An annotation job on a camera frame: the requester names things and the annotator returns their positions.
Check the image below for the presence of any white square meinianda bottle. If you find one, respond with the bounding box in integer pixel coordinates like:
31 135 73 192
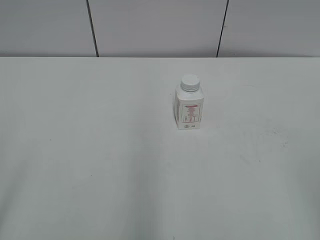
173 85 204 130

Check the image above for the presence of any white ribbed screw cap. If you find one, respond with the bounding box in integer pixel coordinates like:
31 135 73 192
180 74 201 93

